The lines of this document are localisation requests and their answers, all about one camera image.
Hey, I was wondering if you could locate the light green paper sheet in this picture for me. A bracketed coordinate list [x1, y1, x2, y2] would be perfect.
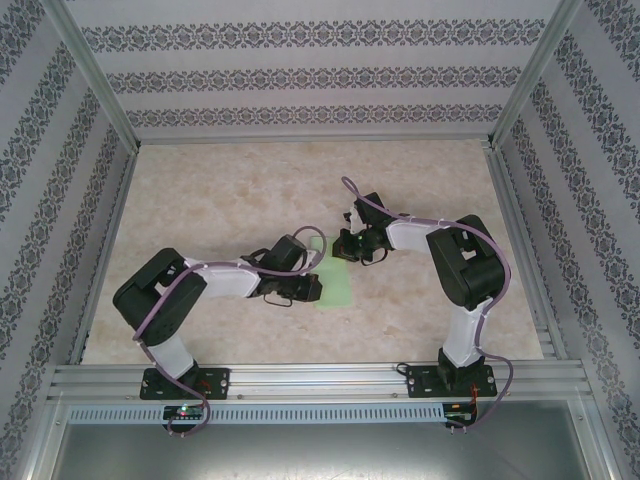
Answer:
[308, 234, 354, 309]

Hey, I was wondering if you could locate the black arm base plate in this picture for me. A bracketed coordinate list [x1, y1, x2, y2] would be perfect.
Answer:
[405, 363, 499, 400]
[139, 367, 231, 401]

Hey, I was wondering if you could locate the aluminium frame post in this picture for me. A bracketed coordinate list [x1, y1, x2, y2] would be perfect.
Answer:
[47, 0, 142, 151]
[487, 0, 584, 149]

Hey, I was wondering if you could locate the aluminium table side rail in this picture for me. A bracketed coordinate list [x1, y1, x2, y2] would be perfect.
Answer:
[67, 144, 144, 366]
[482, 144, 569, 361]

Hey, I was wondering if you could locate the aluminium lower frame bar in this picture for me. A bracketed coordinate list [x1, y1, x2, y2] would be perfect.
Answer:
[584, 394, 626, 480]
[19, 394, 69, 480]

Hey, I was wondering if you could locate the long aluminium mounting rail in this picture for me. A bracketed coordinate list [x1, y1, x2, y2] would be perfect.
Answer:
[47, 362, 596, 401]

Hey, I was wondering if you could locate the grey sheet metal panel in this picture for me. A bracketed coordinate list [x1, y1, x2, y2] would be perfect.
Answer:
[47, 397, 619, 480]

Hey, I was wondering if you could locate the small circuit board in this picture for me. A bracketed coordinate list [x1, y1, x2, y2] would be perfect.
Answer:
[443, 402, 480, 426]
[163, 404, 207, 421]

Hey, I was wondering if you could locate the purple cable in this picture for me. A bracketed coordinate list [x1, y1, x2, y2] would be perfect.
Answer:
[132, 226, 327, 436]
[341, 175, 516, 434]

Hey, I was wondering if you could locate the grey slotted cable duct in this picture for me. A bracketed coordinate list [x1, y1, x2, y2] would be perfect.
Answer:
[67, 403, 447, 426]

